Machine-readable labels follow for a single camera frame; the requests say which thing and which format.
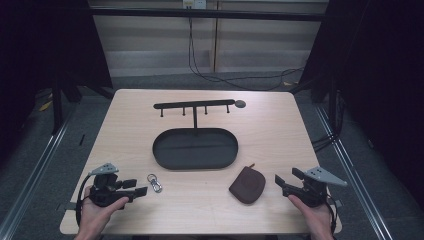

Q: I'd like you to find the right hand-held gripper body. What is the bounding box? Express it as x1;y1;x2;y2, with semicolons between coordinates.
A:
281;166;348;208

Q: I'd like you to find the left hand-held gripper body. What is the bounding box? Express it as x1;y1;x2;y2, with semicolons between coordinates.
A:
88;162;136;208

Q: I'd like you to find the brown zip pouch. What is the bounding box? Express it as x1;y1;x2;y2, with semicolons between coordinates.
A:
228;163;267;205

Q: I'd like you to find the person's left hand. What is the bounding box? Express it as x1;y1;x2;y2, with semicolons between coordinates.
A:
79;185;130;236

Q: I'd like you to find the person's right hand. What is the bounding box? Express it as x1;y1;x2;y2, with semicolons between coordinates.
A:
287;194;335;238

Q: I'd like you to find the silver keyring with carabiner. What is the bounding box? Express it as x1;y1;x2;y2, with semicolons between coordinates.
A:
146;173;164;194

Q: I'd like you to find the black metal stand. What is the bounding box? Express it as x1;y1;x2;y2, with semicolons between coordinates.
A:
50;84;65;136

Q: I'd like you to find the black curtain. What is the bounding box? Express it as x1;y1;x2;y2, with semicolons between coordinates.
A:
289;0;424;204
0;0;114;168

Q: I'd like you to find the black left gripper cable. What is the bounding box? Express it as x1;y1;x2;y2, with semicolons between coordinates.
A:
75;172;93;228

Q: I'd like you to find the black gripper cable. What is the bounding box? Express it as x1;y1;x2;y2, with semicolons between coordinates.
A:
325;195;338;236
75;172;93;228

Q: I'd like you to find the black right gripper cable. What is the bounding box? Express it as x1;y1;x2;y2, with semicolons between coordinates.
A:
325;195;338;236

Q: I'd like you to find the bundle of black floor cables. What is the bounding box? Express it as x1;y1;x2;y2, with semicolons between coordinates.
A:
310;131;339;153

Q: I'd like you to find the aluminium floor rail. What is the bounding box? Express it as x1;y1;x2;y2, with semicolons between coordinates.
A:
0;108;78;240
314;103;396;240

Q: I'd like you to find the long black wall cable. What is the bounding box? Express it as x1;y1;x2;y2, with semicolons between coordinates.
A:
187;17;305;92

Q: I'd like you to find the black horizontal frame bar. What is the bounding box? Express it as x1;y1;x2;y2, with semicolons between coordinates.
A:
89;7;330;23

